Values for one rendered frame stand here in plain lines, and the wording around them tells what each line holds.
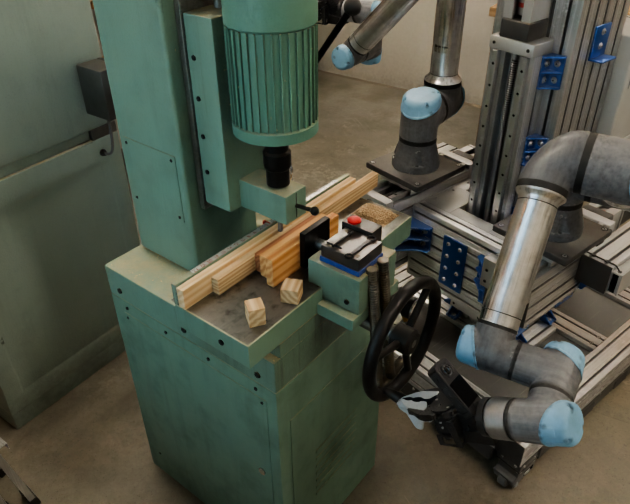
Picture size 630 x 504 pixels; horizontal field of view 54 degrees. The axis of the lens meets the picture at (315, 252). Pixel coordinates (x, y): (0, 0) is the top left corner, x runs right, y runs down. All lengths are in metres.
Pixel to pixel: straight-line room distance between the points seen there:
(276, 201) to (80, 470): 1.26
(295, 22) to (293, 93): 0.13
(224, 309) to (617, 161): 0.79
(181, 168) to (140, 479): 1.13
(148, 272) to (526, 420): 0.95
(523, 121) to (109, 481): 1.65
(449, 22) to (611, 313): 1.25
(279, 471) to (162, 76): 0.94
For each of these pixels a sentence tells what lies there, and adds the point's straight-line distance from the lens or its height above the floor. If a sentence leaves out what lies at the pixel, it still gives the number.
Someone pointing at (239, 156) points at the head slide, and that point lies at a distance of 1.37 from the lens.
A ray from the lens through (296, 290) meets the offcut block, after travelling 1.26.
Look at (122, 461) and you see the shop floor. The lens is 2.24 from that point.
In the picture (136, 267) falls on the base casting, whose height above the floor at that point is 0.80.
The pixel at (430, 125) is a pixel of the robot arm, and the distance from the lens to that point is 1.92.
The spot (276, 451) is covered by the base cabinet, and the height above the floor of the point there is 0.51.
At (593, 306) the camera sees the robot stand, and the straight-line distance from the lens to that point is 2.57.
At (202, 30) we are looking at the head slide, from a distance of 1.27.
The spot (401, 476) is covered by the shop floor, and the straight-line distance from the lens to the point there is 2.12.
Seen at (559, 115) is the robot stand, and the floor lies 1.06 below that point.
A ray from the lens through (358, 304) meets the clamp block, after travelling 1.28.
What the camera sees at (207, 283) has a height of 0.93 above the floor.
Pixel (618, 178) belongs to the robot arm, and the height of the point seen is 1.20.
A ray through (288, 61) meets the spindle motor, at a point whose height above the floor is 1.36.
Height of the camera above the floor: 1.72
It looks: 35 degrees down
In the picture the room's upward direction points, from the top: 1 degrees counter-clockwise
